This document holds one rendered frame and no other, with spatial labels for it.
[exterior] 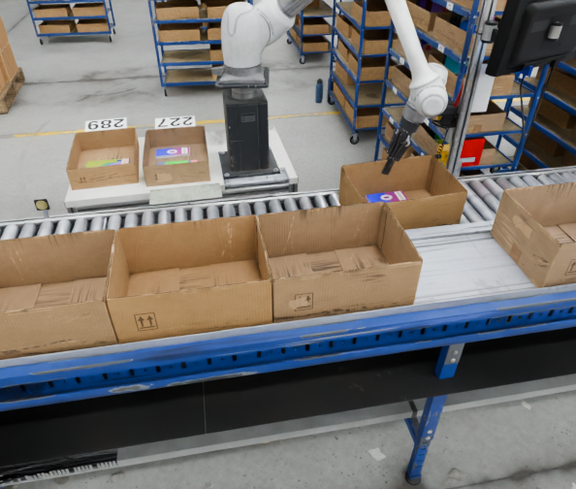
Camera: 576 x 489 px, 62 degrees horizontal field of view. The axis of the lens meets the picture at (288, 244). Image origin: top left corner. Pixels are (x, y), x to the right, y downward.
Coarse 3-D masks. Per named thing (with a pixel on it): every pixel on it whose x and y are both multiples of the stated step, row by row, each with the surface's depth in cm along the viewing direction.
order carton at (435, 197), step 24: (360, 168) 193; (408, 168) 198; (432, 168) 197; (360, 192) 200; (408, 192) 204; (432, 192) 200; (456, 192) 182; (408, 216) 175; (432, 216) 178; (456, 216) 181
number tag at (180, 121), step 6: (156, 120) 240; (162, 120) 240; (168, 120) 240; (174, 120) 240; (180, 120) 240; (186, 120) 241; (192, 120) 241; (156, 126) 236; (162, 126) 236; (168, 126) 237; (174, 126) 237; (180, 126) 237; (186, 126) 237
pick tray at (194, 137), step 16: (176, 128) 237; (192, 128) 238; (144, 144) 222; (160, 144) 240; (176, 144) 241; (192, 144) 243; (144, 160) 215; (160, 160) 229; (176, 160) 228; (144, 176) 208; (160, 176) 209; (176, 176) 210; (192, 176) 212; (208, 176) 213
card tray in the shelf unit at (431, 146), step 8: (424, 128) 286; (416, 136) 298; (424, 136) 286; (424, 144) 288; (432, 144) 275; (440, 144) 290; (488, 144) 273; (432, 152) 277; (488, 152) 266; (480, 160) 269; (488, 160) 269
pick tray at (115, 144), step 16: (128, 128) 236; (80, 144) 235; (96, 144) 237; (112, 144) 239; (128, 144) 241; (80, 160) 229; (96, 160) 228; (80, 176) 205; (96, 176) 207; (112, 176) 209; (128, 176) 210
